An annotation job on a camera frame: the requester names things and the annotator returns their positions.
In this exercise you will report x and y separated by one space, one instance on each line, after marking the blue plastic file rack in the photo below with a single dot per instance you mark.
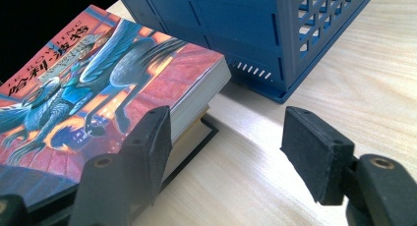
236 32

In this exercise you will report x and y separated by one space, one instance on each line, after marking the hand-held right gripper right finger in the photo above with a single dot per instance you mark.
311 154

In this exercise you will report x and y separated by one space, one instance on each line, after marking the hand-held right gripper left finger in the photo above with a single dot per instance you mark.
152 147

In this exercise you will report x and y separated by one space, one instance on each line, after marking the black book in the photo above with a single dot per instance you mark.
213 131

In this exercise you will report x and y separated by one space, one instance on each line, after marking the red illustrated book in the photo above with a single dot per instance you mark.
98 72

